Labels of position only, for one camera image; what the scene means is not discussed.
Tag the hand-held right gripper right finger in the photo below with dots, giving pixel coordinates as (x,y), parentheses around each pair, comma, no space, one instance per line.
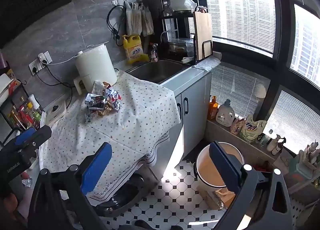
(225,167)

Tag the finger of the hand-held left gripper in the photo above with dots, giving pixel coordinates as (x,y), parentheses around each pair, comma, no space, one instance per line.
(43,134)
(25,136)

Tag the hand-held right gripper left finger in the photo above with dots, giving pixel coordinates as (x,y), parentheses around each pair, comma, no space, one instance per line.
(96,170)

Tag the white trash bin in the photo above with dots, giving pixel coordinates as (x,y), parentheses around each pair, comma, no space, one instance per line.
(203,170)

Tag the pile of wrappers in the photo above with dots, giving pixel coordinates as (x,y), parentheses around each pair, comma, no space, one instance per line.
(100,99)

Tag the person's left hand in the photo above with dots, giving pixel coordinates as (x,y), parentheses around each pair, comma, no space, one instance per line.
(9,205)

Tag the row of seasoning bottles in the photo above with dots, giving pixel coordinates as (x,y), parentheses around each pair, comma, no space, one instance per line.
(27,114)

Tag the cream square device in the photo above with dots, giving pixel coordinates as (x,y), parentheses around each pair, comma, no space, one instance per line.
(56,112)

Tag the crumpled foil piece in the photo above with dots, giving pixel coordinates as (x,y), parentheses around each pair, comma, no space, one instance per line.
(26,183)

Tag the black seasoning rack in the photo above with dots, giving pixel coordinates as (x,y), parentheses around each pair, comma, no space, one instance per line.
(5,114)

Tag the brown cardboard box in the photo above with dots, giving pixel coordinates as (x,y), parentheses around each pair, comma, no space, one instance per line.
(215,198)

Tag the pink refill bag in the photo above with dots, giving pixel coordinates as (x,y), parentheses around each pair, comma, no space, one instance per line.
(237,126)

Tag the green detergent refill bag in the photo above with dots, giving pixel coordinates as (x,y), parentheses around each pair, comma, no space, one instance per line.
(251,129)

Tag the white laundry detergent bottle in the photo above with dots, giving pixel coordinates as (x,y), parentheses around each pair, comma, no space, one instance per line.
(225,117)

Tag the white pump bottle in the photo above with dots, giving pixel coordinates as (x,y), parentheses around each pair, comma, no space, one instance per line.
(271,144)

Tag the dark pump bottle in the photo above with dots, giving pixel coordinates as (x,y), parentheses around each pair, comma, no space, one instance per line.
(279,147)

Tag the orange bottle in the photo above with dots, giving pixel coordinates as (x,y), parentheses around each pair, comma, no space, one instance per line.
(213,109)

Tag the grey cabinet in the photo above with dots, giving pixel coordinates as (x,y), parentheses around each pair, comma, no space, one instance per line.
(195,109)

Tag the floral tablecloth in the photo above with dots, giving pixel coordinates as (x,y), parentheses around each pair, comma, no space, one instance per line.
(140,109)

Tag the green utensil holder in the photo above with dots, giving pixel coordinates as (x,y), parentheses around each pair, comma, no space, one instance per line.
(302,167)

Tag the white window blinds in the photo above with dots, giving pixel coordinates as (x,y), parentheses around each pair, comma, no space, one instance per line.
(295,117)
(237,89)

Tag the cream air fryer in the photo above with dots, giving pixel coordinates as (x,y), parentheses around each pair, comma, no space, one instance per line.
(96,67)

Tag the clear plastic sheet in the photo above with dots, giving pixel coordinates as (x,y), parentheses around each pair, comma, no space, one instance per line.
(208,63)

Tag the steel sink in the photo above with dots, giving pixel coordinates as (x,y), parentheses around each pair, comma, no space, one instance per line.
(157,71)

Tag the yellow sponge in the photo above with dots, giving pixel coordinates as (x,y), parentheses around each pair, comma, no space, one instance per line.
(145,58)

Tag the yellow detergent bottle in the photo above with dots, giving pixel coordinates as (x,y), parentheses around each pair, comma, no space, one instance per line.
(133,49)

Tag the small pink spray bottle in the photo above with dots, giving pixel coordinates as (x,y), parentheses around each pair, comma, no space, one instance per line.
(153,54)

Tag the steel pot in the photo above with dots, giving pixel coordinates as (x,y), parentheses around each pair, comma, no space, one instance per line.
(178,44)

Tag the wooden cutting board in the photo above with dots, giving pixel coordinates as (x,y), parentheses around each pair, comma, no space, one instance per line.
(202,32)

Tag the black dish rack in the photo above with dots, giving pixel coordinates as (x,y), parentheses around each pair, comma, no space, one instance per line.
(175,16)

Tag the wall socket with black plug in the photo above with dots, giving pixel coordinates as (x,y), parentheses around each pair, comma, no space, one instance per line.
(34,67)

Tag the wall socket with white charger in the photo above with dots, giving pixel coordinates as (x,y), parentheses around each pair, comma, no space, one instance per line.
(45,57)

